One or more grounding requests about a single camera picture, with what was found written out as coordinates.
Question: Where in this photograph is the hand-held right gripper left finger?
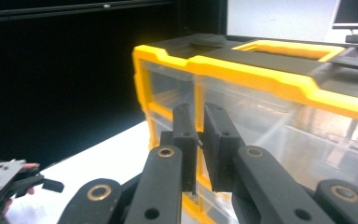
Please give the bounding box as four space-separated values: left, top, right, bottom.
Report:
159 102 199 195

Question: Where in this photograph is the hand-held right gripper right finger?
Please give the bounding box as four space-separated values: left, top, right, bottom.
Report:
202 102 247 193

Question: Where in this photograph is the yellow black organizer cabinet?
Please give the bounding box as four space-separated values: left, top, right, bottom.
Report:
131 32 358 224

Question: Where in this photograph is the clear plastic organizer drawer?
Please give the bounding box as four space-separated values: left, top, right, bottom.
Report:
310 102 358 194

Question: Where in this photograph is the black curtain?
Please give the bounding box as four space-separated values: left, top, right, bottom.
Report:
0 0 227 171

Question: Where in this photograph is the computer monitor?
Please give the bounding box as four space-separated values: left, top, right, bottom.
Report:
331 0 358 31

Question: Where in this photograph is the black frame bar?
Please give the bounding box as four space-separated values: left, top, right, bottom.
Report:
0 0 176 24

